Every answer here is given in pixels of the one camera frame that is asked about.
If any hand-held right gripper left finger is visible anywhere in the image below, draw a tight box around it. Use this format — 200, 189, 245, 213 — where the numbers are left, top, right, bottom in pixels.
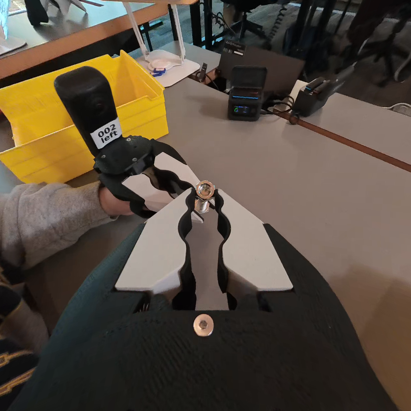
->
114, 188, 197, 310

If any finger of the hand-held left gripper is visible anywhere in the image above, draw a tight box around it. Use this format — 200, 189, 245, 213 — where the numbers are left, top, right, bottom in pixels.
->
149, 151, 202, 196
121, 173, 205, 223

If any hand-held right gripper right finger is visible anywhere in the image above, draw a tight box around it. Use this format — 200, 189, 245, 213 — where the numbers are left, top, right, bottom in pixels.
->
214, 189, 294, 310

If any silver hex nut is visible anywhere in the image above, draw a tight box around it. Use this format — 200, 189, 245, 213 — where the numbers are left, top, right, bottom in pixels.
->
195, 181, 216, 199

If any yellow plastic bin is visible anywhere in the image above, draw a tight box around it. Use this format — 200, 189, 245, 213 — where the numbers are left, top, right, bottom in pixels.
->
0, 50, 169, 184

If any person's left forearm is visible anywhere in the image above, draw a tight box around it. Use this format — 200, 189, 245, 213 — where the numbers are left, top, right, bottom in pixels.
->
0, 181, 108, 273

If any person's left hand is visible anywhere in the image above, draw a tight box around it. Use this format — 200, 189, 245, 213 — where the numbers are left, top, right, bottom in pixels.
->
98, 185, 134, 216

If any grey table with wooden edge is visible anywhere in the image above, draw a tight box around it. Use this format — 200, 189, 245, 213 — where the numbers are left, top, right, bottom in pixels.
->
0, 0, 200, 79

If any black and white device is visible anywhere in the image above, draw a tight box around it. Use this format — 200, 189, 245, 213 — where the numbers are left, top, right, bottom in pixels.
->
24, 0, 88, 27

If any black charger with display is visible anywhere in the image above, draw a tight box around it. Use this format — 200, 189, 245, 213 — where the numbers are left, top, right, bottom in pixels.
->
227, 66, 268, 122

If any black flat box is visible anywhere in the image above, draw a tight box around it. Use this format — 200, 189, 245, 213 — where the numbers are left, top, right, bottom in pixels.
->
218, 40, 305, 97

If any black battery charging case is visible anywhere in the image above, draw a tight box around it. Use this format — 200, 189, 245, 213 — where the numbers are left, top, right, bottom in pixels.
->
293, 76, 333, 118

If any black office chair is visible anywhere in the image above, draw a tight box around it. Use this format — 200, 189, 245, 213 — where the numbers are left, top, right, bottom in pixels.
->
222, 0, 268, 42

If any black coiled cable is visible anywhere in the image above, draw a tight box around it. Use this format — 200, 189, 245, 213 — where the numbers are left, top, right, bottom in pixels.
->
268, 5, 288, 40

